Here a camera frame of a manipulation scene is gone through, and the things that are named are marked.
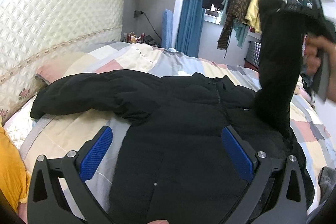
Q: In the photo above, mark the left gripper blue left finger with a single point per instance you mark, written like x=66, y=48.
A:
x=92, y=152

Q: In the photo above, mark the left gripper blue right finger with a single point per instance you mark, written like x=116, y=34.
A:
x=240, y=152

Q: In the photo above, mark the black puffer jacket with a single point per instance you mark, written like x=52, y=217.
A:
x=172, y=163

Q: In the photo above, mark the patchwork bed quilt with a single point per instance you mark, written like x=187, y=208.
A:
x=54, y=136

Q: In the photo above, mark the yellow hanging jacket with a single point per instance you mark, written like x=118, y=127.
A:
x=251, y=15

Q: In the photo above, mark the grey suitcase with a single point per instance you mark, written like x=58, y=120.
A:
x=252, y=57

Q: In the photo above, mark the teal hanging garment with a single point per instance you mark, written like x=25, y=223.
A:
x=240, y=28

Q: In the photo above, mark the brown plaid hanging scarf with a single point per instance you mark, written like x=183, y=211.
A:
x=237, y=9

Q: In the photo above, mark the grey cloth at bed edge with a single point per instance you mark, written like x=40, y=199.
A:
x=326, y=181

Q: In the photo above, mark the pink pillow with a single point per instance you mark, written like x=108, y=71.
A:
x=76, y=63

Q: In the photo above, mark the blue curtain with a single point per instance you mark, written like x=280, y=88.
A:
x=190, y=27

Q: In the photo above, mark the cosmetics bottles on nightstand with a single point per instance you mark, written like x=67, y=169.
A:
x=132, y=38

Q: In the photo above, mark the cream quilted headboard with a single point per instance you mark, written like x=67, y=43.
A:
x=35, y=31

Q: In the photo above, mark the black wall plug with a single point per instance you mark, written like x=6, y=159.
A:
x=137, y=13

